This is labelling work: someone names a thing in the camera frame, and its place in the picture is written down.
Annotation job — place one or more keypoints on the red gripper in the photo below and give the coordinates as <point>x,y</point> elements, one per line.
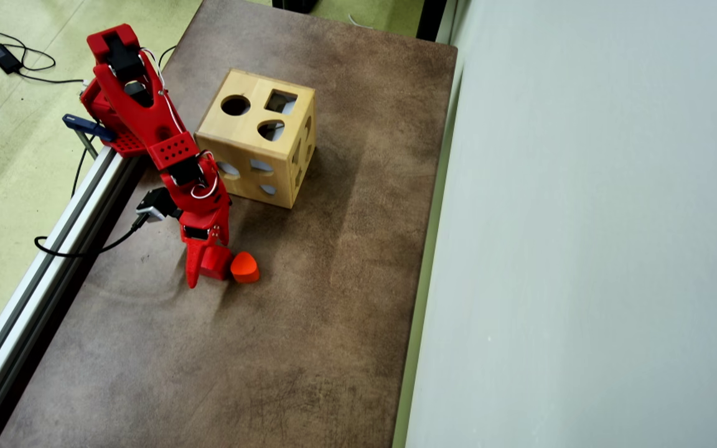
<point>198,247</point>

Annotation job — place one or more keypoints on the red wooden cube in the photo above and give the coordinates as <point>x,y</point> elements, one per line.
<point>216,264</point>

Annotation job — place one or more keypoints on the red robot arm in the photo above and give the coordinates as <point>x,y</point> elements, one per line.
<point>140,106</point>

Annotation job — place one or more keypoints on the wooden shape sorter box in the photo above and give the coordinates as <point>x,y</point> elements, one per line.
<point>259,143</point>

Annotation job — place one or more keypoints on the orange rounded triangle block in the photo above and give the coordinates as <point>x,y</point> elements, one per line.
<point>244,267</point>

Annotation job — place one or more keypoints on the blue clamp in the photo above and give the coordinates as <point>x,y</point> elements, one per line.
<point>84,124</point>

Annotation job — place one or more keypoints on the black object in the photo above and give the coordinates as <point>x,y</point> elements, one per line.
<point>296,5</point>

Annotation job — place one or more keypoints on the black power adapter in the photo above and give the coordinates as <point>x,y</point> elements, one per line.
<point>4,57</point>

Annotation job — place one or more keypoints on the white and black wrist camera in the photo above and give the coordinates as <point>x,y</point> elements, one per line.
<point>158,202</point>

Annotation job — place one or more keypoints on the aluminium profile rail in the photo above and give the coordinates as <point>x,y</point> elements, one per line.
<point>35,280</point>

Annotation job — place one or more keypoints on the dark vertical post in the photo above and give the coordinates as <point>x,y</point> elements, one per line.
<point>431,18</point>

